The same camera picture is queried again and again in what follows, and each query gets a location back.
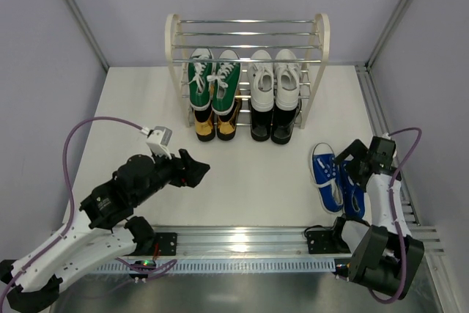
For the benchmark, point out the gold loafer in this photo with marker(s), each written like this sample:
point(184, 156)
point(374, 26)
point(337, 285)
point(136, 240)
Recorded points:
point(227, 124)
point(204, 124)

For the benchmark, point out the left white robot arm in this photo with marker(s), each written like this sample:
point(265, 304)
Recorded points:
point(103, 228)

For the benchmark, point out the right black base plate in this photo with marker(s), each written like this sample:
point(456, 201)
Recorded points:
point(325, 242)

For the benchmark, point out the slotted grey cable duct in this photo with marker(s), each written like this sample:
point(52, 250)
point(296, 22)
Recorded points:
point(254, 265)

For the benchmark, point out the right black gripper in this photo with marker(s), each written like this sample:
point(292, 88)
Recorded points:
point(360, 166)

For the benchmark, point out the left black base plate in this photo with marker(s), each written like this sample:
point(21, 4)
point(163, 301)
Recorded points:
point(164, 244)

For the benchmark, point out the white sneaker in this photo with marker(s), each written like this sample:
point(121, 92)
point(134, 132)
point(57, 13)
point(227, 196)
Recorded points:
point(287, 73)
point(261, 80)

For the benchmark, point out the right side aluminium rail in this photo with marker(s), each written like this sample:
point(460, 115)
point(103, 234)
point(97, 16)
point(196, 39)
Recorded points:
point(379, 126)

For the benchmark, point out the left aluminium frame post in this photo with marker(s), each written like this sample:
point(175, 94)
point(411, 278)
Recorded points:
point(86, 31)

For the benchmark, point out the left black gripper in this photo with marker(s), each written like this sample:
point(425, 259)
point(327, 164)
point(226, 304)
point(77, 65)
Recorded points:
point(179, 171)

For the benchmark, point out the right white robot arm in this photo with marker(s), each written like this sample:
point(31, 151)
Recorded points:
point(384, 255)

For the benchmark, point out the aluminium frame post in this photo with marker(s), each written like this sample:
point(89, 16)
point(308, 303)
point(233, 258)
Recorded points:
point(86, 31)
point(391, 25)

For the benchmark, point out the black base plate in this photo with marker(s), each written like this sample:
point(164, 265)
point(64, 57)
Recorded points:
point(164, 244)
point(325, 242)

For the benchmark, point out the white shoe rack chrome bars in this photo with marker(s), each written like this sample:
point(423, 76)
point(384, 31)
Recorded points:
point(309, 39)

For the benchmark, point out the aluminium mounting rail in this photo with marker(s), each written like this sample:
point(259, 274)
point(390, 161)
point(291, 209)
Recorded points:
point(239, 242)

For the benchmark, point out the green canvas sneaker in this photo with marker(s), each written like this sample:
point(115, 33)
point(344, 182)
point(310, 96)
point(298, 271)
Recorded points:
point(198, 71)
point(225, 79)

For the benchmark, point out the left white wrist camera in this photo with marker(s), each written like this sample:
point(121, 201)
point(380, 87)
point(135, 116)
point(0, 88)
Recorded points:
point(157, 139)

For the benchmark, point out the black leather shoe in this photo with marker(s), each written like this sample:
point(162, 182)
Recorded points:
point(283, 123)
point(261, 123)

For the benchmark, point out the right aluminium frame post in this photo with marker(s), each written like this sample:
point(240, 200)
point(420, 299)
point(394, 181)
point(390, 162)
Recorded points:
point(391, 25)

